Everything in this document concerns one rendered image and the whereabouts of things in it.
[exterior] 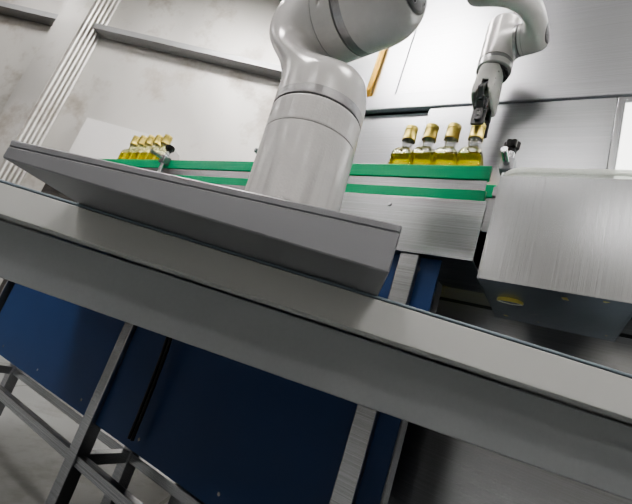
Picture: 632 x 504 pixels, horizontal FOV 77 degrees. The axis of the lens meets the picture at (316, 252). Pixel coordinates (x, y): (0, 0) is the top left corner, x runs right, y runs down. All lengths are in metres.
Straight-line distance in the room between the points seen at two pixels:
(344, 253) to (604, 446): 0.30
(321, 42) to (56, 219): 0.40
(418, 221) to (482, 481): 0.57
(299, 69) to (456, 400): 0.41
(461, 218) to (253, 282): 0.52
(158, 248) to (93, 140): 3.88
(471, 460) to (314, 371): 0.68
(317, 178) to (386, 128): 0.96
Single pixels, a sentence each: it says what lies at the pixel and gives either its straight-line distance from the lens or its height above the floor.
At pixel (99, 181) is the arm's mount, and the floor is 0.75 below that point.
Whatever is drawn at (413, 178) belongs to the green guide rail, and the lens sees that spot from 0.91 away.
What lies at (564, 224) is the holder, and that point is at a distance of 0.59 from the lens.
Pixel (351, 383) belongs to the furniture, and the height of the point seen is 0.67.
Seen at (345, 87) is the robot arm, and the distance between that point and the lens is 0.52.
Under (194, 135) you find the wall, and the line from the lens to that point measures 4.27.
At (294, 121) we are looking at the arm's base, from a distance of 0.48.
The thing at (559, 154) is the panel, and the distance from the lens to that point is 1.18.
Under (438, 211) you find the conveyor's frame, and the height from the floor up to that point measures 1.02.
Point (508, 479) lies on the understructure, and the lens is 1.03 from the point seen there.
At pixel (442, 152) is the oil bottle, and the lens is 1.05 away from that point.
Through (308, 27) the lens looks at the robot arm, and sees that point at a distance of 0.63.
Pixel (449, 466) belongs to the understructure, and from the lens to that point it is 1.05.
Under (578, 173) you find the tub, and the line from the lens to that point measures 0.62.
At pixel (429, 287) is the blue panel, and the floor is 0.87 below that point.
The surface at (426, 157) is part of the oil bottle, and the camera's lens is 1.06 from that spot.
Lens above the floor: 0.68
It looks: 14 degrees up
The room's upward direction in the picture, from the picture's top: 19 degrees clockwise
